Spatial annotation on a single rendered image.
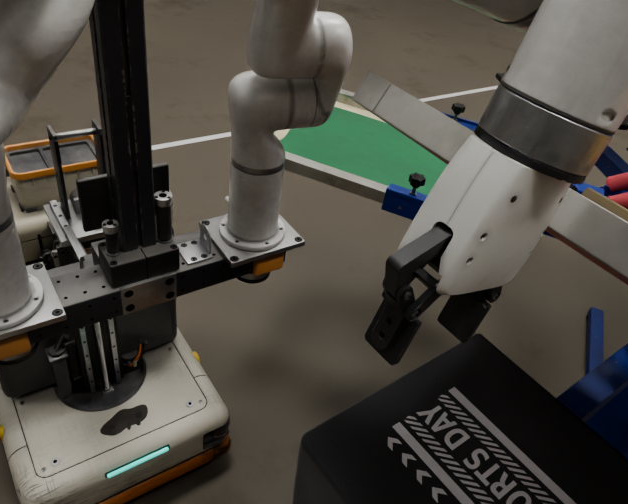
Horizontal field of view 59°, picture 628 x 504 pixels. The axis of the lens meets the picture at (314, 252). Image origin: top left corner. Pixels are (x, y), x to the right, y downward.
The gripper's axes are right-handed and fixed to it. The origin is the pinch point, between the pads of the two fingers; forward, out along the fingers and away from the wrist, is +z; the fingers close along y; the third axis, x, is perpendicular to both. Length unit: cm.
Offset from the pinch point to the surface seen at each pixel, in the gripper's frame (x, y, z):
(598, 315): -40, -249, 74
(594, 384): -1, -88, 33
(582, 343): -35, -234, 84
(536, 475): 6, -56, 39
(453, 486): -1, -43, 43
